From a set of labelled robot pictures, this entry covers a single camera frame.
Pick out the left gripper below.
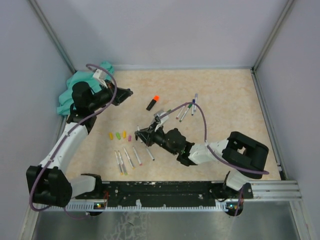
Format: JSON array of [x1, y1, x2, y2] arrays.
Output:
[[88, 79, 133, 111]]

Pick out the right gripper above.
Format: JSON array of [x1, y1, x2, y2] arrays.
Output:
[[136, 120, 179, 155]]

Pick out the small black marker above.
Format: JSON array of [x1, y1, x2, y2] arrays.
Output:
[[145, 147, 155, 161]]

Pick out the yellow cap marker pen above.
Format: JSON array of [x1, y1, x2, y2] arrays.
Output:
[[123, 147, 135, 169]]

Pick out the black orange highlighter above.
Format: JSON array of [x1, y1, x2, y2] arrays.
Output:
[[146, 95, 160, 111]]

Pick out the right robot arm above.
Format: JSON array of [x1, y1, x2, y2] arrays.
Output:
[[134, 124, 269, 198]]

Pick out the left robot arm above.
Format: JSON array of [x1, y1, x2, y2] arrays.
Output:
[[26, 81, 133, 211]]

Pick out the green cap pen right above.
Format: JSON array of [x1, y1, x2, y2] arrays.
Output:
[[179, 103, 192, 123]]

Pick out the lilac cap pen right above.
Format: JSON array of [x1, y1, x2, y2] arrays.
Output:
[[193, 93, 198, 113]]

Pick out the teal cloth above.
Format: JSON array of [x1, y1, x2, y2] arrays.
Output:
[[56, 61, 115, 116]]

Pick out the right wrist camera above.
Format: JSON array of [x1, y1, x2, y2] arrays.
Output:
[[154, 109, 169, 131]]

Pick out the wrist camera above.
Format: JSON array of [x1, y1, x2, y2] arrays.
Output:
[[92, 69, 107, 86], [154, 109, 169, 131]]

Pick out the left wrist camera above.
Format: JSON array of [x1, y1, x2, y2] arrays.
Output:
[[92, 69, 107, 86]]

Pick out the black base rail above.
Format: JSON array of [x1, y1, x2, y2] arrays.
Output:
[[76, 181, 241, 208]]

